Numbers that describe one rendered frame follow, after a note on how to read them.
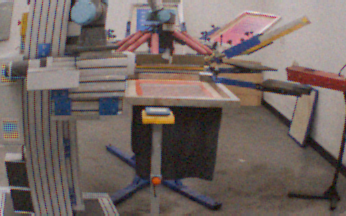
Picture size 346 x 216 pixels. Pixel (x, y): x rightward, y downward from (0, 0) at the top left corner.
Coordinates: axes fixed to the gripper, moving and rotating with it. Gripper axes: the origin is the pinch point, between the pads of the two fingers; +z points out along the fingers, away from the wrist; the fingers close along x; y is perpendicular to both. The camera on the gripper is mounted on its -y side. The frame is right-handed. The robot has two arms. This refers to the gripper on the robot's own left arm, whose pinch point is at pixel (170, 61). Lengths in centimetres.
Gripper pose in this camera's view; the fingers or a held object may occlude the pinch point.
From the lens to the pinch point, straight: 263.2
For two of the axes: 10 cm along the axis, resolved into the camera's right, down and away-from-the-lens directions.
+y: -9.9, -0.3, -1.1
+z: -0.6, 9.8, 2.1
